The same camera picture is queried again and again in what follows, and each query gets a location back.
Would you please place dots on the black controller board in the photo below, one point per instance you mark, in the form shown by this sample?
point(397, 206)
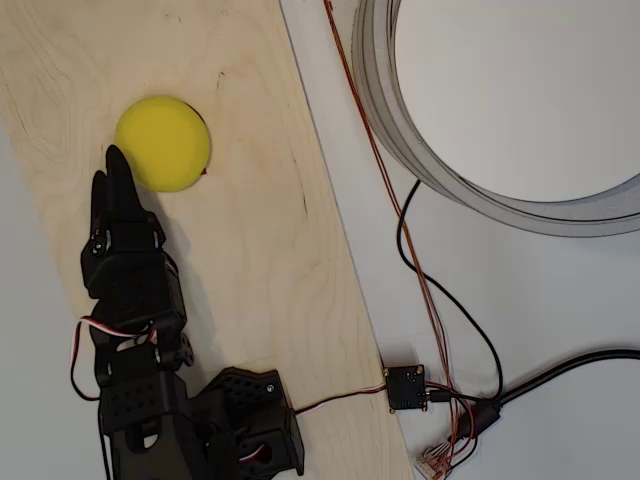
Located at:
point(405, 387)

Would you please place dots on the light plywood board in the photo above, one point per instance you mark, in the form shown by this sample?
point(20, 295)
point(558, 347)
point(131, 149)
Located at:
point(250, 200)

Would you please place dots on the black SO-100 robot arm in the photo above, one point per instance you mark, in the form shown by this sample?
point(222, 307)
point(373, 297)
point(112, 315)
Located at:
point(150, 400)

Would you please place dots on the yellow round sponge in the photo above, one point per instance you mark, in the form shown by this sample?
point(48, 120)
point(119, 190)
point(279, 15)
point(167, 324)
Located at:
point(162, 142)

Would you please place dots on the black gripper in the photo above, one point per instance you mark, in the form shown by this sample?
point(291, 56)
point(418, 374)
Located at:
point(119, 227)

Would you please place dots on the grey round lamp shade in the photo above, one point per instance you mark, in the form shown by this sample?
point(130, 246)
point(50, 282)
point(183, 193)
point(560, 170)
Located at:
point(500, 205)

